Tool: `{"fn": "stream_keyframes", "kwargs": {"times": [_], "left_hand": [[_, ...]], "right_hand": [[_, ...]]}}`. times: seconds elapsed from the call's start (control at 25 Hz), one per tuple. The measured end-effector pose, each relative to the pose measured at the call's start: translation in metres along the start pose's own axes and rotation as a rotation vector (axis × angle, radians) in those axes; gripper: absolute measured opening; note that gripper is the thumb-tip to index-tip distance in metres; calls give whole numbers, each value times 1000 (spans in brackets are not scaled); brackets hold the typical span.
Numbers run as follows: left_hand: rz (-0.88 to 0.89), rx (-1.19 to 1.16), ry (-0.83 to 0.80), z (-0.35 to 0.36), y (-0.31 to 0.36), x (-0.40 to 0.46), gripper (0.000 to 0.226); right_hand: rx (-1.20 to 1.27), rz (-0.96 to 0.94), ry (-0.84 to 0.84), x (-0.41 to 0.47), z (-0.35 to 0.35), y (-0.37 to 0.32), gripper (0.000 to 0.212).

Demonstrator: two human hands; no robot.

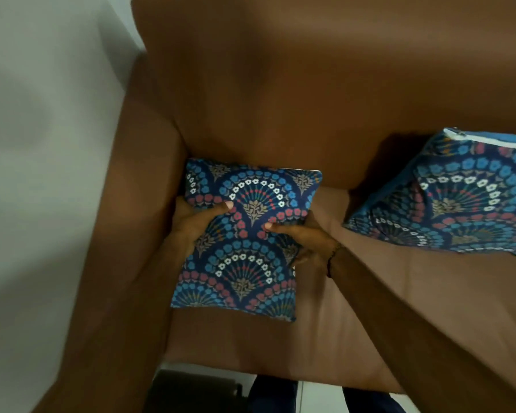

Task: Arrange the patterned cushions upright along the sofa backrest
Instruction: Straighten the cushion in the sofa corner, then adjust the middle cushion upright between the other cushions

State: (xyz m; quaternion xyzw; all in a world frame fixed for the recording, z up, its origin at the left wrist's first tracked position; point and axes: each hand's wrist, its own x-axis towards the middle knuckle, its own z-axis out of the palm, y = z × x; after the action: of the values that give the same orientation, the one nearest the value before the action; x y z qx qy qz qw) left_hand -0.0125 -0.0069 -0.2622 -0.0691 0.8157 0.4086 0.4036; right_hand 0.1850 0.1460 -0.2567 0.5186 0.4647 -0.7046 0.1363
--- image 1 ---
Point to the person's right hand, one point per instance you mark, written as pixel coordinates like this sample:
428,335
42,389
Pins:
306,240

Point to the person's left hand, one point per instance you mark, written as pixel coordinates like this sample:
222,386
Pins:
192,222

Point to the person's left thumb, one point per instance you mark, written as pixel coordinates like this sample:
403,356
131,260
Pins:
217,210

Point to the person's right thumb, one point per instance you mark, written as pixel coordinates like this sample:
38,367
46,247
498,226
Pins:
284,230

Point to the small blue floral cushion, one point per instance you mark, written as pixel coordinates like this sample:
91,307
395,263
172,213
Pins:
249,253

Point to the person's left forearm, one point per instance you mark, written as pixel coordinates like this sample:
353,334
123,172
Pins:
124,326

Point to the person's right forearm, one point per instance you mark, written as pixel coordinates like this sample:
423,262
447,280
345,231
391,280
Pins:
417,335

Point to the brown sofa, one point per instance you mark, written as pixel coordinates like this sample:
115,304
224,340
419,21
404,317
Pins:
309,124

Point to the person's blue trousers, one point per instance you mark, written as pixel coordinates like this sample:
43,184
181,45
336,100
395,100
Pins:
275,395

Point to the large blue floral cushion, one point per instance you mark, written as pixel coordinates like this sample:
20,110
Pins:
451,202

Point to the dark box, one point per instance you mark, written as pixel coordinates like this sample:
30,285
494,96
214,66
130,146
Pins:
193,393

